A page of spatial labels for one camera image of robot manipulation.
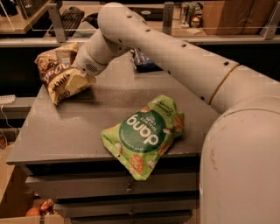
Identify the blue kettle chip bag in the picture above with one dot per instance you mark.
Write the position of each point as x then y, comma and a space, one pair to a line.
142, 63

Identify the black keyboard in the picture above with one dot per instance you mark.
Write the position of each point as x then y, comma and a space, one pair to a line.
70, 20

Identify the brown cardboard panel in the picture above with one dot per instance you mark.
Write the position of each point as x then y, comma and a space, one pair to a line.
236, 17

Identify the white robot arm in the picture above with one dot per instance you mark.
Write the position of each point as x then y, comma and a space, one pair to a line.
239, 175

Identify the grey drawer cabinet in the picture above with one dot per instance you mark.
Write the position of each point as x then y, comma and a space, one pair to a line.
60, 149

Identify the red snack wrapper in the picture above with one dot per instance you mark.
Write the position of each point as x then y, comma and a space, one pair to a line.
46, 206

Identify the orange fruit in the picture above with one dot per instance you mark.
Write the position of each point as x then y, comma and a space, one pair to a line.
33, 212

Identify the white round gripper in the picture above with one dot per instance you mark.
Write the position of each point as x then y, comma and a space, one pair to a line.
86, 65

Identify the black laptop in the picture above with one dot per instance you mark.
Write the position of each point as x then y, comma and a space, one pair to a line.
149, 14

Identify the white power strip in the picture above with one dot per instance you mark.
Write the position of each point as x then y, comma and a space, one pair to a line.
7, 99

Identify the brown sea salt chip bag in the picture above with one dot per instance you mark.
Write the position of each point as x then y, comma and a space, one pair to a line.
56, 68

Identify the small jar on desk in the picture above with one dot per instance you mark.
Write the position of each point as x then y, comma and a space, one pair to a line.
195, 22

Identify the black headphones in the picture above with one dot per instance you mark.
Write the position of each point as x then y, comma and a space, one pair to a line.
92, 19

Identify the cardboard box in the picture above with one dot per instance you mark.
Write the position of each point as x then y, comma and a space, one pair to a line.
16, 198

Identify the green dang chip bag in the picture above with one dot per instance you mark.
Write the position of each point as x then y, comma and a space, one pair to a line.
140, 140

